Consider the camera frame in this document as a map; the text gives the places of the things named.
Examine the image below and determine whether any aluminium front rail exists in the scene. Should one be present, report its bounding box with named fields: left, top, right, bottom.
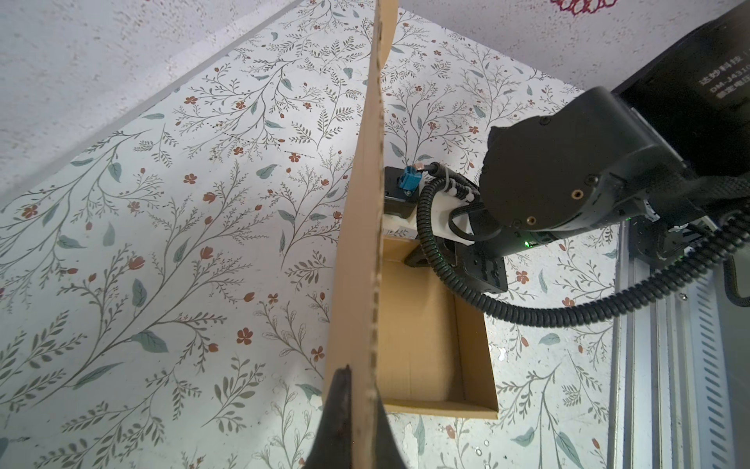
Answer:
left=605, top=222, right=750, bottom=469

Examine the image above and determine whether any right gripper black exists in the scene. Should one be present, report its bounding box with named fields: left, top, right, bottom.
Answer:
left=404, top=238, right=509, bottom=293

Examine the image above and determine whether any brown cardboard box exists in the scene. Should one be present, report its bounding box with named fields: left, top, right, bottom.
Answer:
left=323, top=1, right=498, bottom=468

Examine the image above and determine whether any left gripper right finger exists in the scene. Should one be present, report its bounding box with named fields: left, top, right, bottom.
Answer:
left=374, top=401, right=407, bottom=469

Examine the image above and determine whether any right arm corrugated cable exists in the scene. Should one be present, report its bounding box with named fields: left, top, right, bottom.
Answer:
left=415, top=175, right=750, bottom=328

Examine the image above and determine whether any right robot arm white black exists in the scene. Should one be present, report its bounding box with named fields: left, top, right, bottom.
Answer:
left=405, top=3, right=749, bottom=293

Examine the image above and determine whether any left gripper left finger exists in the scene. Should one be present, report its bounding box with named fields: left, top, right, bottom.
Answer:
left=304, top=365, right=352, bottom=469

